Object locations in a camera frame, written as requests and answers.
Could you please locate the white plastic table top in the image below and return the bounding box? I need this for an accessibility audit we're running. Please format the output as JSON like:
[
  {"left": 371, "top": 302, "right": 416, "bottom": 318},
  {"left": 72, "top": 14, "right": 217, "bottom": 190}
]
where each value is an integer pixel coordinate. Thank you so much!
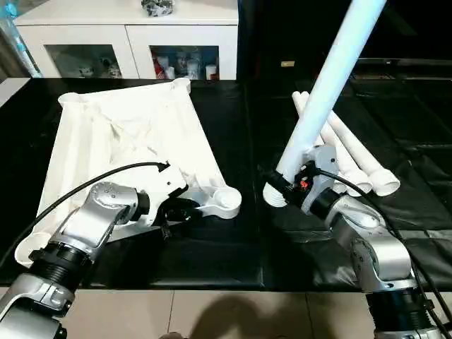
[{"left": 14, "top": 78, "right": 243, "bottom": 268}]

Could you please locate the white plastic table leg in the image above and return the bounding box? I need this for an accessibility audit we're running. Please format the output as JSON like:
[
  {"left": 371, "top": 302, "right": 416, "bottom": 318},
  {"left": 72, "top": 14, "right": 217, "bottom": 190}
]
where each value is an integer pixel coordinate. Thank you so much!
[
  {"left": 298, "top": 90, "right": 375, "bottom": 195},
  {"left": 292, "top": 90, "right": 357, "bottom": 197},
  {"left": 263, "top": 0, "right": 388, "bottom": 209},
  {"left": 303, "top": 90, "right": 402, "bottom": 197}
]

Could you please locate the black work mat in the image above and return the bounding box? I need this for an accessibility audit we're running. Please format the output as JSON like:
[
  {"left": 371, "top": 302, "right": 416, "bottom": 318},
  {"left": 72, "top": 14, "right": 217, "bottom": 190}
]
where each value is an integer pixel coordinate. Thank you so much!
[{"left": 0, "top": 69, "right": 452, "bottom": 292}]

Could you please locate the red labelled package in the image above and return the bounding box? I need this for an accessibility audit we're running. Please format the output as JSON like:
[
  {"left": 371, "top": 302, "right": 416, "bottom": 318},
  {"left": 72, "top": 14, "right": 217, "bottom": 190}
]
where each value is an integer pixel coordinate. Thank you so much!
[{"left": 152, "top": 52, "right": 167, "bottom": 79}]

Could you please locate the white glass-door cabinet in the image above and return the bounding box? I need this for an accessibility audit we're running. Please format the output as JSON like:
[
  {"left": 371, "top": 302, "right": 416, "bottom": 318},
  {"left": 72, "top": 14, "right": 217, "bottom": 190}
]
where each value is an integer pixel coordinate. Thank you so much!
[{"left": 14, "top": 0, "right": 239, "bottom": 81}]

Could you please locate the light blue plastic stand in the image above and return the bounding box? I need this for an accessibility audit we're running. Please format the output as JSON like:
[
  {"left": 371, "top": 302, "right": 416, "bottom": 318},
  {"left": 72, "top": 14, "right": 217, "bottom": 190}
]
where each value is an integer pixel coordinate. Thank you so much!
[{"left": 0, "top": 0, "right": 42, "bottom": 78}]

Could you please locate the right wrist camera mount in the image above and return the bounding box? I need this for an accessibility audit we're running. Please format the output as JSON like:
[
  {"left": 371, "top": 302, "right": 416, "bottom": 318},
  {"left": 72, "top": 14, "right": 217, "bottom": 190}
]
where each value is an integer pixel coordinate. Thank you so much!
[{"left": 307, "top": 145, "right": 339, "bottom": 213}]

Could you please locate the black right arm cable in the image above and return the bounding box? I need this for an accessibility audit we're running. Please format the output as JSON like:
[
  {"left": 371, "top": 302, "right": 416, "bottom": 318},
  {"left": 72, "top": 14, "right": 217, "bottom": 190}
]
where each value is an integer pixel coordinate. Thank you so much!
[{"left": 316, "top": 169, "right": 452, "bottom": 319}]

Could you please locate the black metal rail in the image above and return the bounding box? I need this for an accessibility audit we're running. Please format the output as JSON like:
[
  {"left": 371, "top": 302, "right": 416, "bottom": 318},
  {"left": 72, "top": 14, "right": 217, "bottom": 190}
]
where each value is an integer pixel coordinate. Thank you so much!
[{"left": 356, "top": 57, "right": 452, "bottom": 66}]

